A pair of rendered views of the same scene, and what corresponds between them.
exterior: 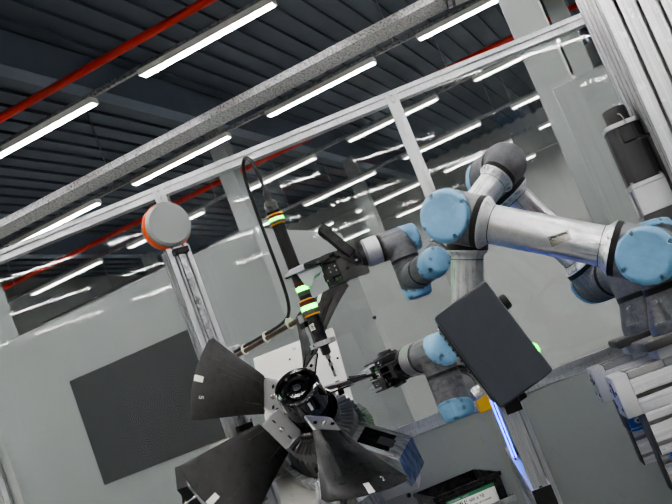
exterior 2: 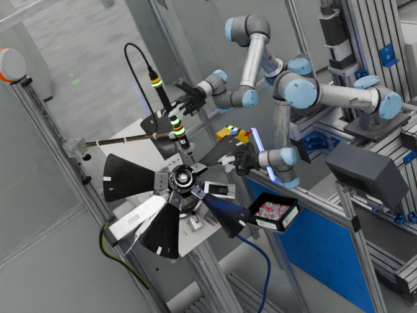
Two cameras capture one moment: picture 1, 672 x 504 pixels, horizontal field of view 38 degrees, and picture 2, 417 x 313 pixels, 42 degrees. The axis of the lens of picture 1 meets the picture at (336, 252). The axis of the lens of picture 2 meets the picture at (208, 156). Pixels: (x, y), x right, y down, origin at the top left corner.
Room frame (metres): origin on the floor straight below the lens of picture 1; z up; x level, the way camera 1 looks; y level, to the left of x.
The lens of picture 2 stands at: (0.50, 0.98, 2.46)
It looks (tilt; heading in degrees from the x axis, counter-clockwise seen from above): 29 degrees down; 335
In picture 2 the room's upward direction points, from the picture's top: 25 degrees counter-clockwise
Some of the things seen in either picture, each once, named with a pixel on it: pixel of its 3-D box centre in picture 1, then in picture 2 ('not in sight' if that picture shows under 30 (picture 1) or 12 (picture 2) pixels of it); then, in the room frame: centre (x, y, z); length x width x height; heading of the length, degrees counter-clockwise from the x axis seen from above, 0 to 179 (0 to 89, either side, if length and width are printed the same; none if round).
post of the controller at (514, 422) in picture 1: (520, 438); (345, 199); (1.97, -0.21, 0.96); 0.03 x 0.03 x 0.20; 86
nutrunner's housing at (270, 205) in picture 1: (295, 271); (170, 111); (2.52, 0.12, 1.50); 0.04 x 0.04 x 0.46
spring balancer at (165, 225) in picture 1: (166, 226); (8, 65); (3.14, 0.49, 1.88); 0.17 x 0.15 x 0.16; 86
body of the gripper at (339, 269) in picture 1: (343, 264); (191, 101); (2.54, -0.01, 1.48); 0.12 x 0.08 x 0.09; 96
